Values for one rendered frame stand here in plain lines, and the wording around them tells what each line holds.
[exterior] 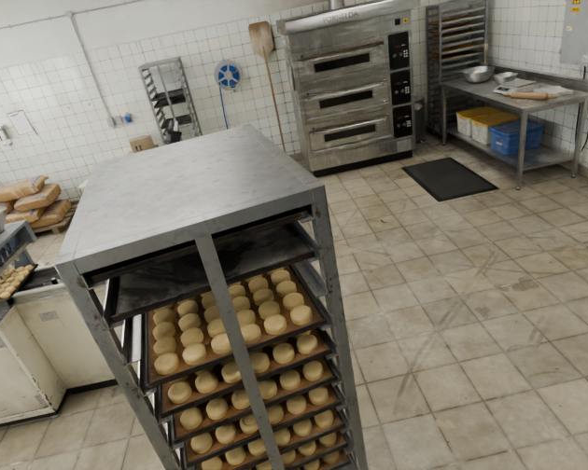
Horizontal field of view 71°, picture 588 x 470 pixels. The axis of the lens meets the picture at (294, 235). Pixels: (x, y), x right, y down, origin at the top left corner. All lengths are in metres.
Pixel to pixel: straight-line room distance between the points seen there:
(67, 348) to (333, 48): 4.27
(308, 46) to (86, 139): 3.54
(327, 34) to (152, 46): 2.45
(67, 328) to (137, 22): 4.50
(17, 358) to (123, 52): 4.57
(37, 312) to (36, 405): 0.64
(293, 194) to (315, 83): 4.70
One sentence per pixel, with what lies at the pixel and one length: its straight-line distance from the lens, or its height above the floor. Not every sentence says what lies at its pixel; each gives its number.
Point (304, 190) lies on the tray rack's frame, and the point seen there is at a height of 1.82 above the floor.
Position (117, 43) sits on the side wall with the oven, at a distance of 6.61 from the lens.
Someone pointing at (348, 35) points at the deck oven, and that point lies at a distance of 5.55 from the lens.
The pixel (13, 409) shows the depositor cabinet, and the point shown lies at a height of 0.17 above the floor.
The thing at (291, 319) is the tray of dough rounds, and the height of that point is 1.50.
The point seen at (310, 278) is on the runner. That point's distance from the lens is 0.94.
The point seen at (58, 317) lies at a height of 0.68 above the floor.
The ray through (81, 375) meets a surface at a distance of 3.35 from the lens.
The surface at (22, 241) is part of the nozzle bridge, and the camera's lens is 3.42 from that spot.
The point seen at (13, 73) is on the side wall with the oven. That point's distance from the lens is 7.11.
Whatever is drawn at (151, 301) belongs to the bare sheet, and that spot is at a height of 1.67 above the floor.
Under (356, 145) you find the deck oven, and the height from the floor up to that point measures 0.35.
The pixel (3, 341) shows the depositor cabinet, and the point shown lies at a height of 0.72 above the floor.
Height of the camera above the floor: 2.11
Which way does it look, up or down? 28 degrees down
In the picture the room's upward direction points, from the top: 12 degrees counter-clockwise
